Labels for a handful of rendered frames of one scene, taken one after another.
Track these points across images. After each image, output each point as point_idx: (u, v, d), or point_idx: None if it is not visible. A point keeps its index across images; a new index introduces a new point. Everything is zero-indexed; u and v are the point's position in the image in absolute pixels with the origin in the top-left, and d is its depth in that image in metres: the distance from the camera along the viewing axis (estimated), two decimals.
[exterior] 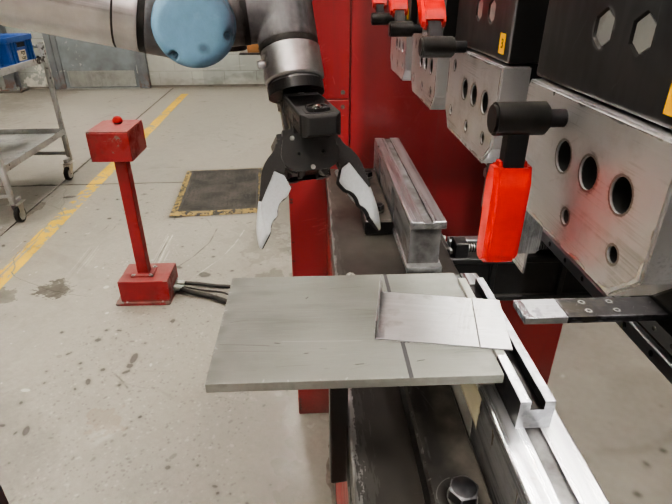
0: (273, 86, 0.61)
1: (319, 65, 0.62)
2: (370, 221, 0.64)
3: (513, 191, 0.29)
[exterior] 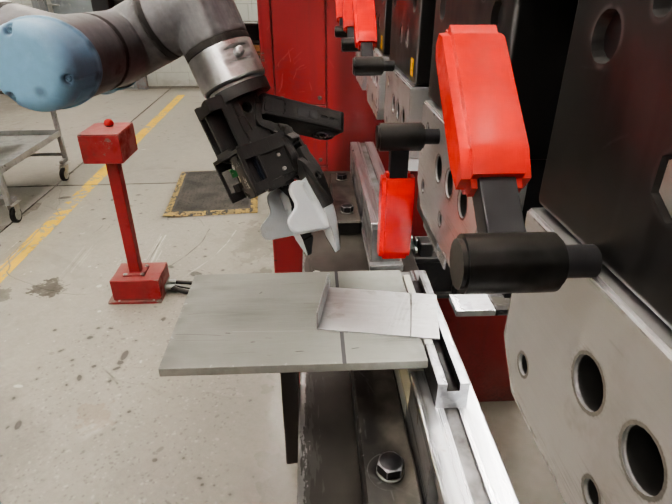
0: (263, 80, 0.56)
1: None
2: (309, 240, 0.64)
3: (398, 197, 0.34)
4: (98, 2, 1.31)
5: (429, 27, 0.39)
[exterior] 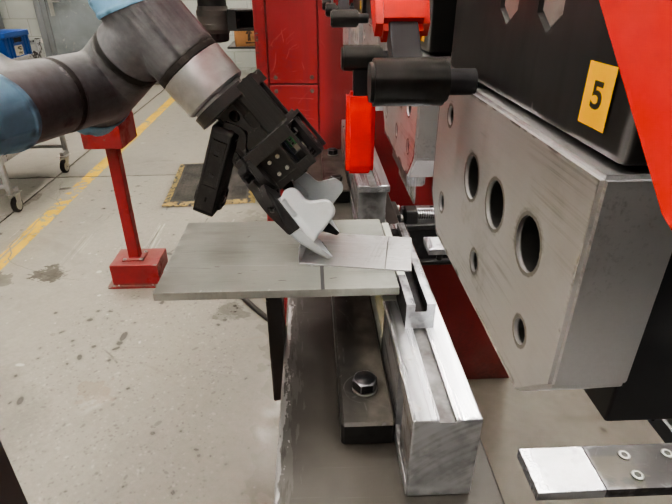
0: None
1: (186, 108, 0.54)
2: (318, 247, 0.59)
3: (361, 113, 0.38)
4: None
5: None
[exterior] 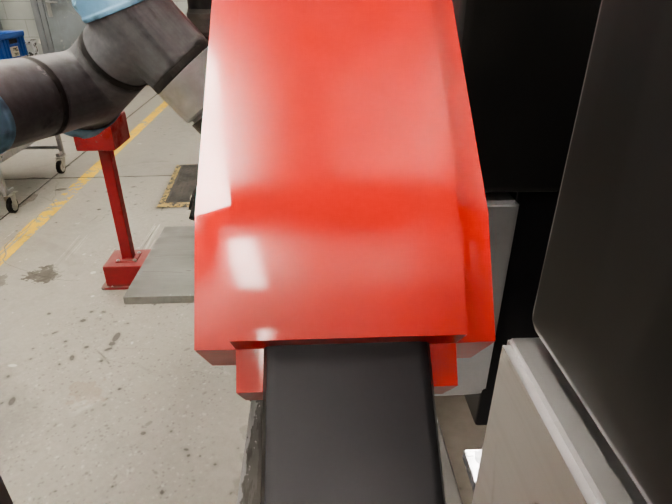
0: None
1: (184, 113, 0.51)
2: None
3: None
4: None
5: None
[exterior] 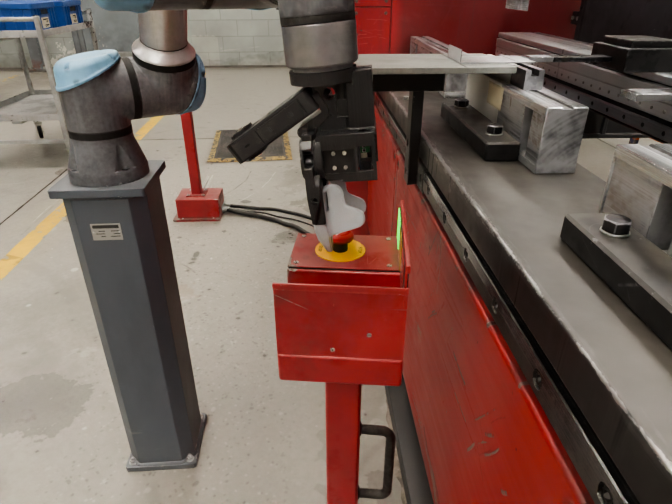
0: None
1: (293, 59, 0.50)
2: None
3: None
4: None
5: None
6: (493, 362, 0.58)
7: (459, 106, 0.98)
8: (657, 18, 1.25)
